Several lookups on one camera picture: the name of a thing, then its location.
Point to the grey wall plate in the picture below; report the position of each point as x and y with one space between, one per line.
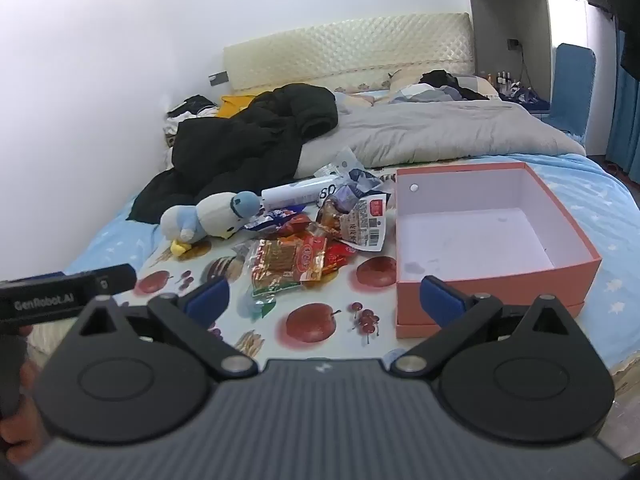
219 79

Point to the white red snack packet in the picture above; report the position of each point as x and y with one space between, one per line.
365 222

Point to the group of small bottles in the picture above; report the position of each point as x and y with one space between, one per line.
502 80

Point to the blue and white snack bag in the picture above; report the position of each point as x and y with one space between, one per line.
365 180

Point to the blue snack packet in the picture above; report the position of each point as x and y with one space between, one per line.
275 220

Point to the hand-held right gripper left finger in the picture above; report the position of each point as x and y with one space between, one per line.
207 296

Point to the cream padded headboard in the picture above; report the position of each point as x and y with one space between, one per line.
350 50

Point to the wall socket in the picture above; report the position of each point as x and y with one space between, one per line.
513 44

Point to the clear plastic wrapper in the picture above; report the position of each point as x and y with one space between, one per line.
345 162

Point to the grey blanket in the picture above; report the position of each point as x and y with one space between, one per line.
425 130

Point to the white cabinet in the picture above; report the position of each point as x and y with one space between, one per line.
487 10

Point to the black and white clothes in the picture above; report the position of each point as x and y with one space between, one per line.
192 107

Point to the peach pillow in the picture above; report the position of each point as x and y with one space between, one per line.
355 99

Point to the blue star-print bedsheet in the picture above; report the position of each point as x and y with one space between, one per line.
600 200

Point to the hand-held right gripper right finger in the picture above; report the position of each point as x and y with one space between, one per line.
440 300

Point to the blue chair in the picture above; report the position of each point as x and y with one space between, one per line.
572 85

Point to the pink cardboard box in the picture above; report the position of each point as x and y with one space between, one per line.
500 280

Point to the yellow cloth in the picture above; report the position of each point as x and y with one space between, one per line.
235 102

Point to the fruit-print mat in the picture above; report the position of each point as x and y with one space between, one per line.
300 340

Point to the blue patterned cloth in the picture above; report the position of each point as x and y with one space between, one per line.
530 100

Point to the blue and white plush penguin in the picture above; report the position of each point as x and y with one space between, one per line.
215 215

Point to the dark hanging clothes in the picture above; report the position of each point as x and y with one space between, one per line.
625 10

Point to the person's left hand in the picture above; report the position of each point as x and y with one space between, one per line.
27 425

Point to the orange red snack packet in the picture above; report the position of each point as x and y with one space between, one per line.
337 257

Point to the white tube bottle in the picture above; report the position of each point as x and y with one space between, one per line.
295 194

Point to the black jacket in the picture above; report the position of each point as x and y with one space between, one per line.
235 145

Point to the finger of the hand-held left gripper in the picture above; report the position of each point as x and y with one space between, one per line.
117 277

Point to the pile of clothes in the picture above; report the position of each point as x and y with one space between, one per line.
440 80

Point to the green and orange snack packet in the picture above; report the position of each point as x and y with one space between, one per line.
285 265

